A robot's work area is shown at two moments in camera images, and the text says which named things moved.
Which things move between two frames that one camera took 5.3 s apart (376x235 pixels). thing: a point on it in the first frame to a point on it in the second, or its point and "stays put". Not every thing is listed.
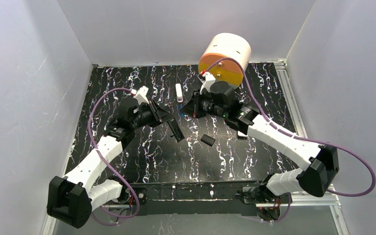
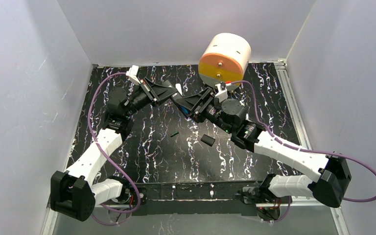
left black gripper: x=161 y=115 to x=150 y=92
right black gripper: x=194 y=105 stays put
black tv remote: x=176 y=130 to x=186 y=112
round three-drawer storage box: x=222 y=45 stays put
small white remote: x=178 y=93 stays put
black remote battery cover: x=207 y=140 stays put
